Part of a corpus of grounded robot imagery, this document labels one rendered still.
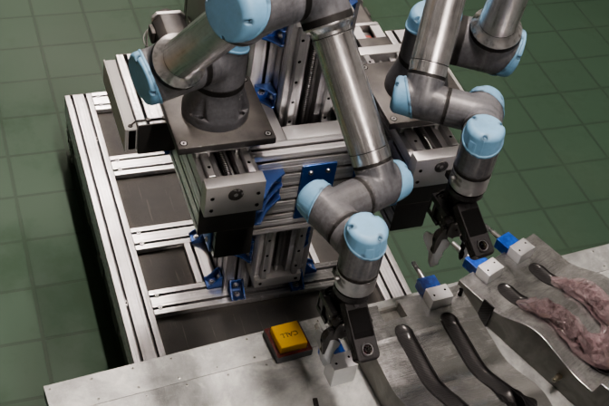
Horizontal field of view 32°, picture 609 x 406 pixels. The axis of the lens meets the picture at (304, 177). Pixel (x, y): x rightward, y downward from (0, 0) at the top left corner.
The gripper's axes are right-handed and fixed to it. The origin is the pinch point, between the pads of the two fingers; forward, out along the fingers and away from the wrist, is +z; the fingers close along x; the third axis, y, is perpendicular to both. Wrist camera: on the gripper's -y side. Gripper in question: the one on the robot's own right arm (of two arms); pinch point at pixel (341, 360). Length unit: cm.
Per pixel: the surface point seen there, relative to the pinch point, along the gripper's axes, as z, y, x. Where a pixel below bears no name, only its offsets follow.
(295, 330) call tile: 11.4, 16.9, 0.7
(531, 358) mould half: 12.9, -3.8, -45.8
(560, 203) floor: 95, 99, -151
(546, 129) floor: 95, 137, -169
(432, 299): 3.3, 10.5, -26.7
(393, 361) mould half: 6.5, 0.6, -13.3
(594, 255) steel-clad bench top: 15, 19, -79
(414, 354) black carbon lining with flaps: 7.0, 1.1, -18.4
